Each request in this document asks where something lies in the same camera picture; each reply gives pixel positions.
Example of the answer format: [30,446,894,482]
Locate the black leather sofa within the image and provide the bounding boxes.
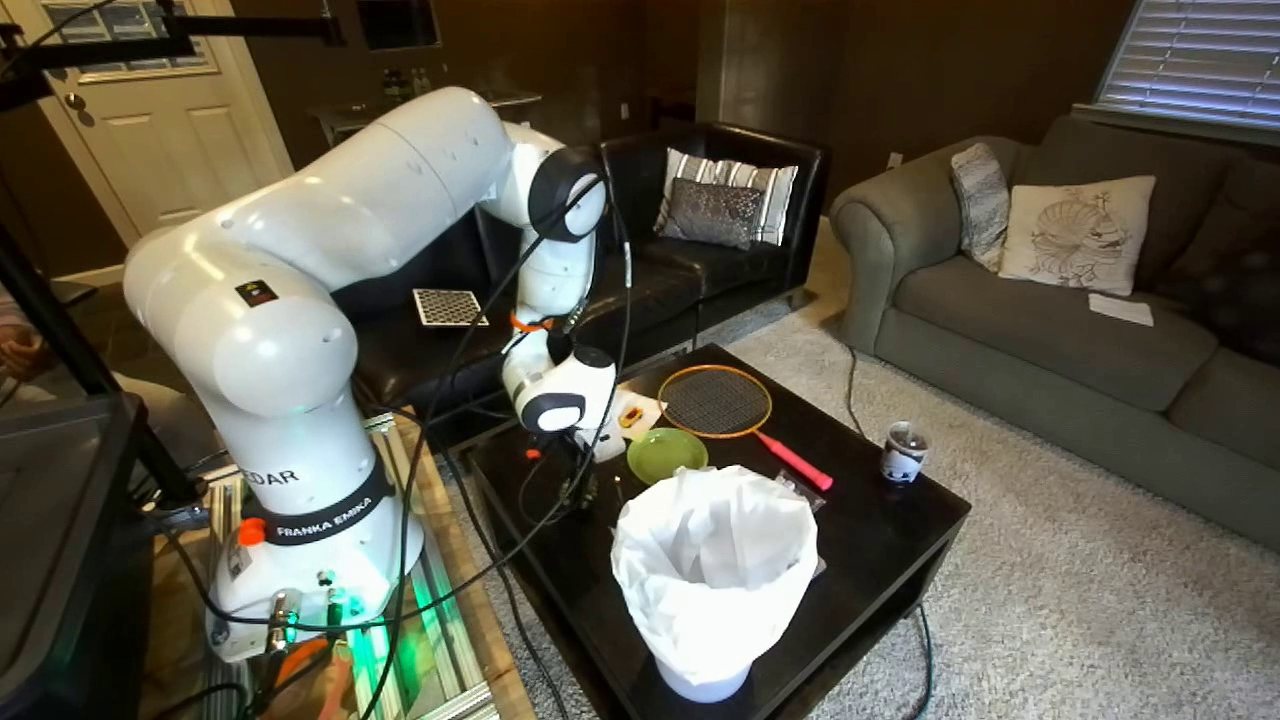
[332,120,832,432]

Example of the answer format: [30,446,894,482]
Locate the black box monitor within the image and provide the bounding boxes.
[0,390,152,720]

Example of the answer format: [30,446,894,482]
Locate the cream printed pillow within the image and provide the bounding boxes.
[996,170,1161,300]

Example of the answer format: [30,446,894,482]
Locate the white panel door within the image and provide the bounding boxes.
[0,0,298,249]

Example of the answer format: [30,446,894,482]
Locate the black coffee table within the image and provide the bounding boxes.
[448,340,975,720]

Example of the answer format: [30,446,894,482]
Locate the small drink can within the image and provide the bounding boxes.
[877,419,933,488]

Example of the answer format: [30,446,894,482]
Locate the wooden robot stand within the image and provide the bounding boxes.
[134,406,541,720]

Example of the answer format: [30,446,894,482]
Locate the round mesh racket red handle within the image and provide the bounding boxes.
[652,360,839,495]

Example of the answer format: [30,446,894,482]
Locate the tablet with white border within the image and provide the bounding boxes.
[407,284,491,331]

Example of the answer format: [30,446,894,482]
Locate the white striped pillow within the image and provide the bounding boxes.
[652,145,803,250]

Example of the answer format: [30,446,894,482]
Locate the green ball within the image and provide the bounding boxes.
[626,423,712,488]

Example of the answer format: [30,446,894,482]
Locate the black floor cable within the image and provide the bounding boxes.
[837,336,873,438]
[902,599,942,720]

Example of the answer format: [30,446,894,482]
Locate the gray white patterned pillow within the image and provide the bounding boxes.
[948,137,1015,277]

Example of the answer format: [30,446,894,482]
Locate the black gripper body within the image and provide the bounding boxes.
[524,426,608,495]

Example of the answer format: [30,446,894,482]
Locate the white bin with bag liner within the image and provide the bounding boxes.
[608,461,832,709]

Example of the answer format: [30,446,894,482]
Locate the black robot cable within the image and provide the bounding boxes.
[158,170,641,720]

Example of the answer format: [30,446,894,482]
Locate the gray fabric sofa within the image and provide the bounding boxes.
[828,110,1280,550]

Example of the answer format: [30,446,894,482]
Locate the window blinds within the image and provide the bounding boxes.
[1094,0,1280,140]

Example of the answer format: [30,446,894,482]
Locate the shiny gray pillow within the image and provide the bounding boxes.
[652,176,768,256]

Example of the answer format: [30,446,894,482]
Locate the white paper sheet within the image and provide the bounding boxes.
[1085,288,1161,331]

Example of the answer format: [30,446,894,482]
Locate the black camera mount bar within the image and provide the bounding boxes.
[0,0,344,72]

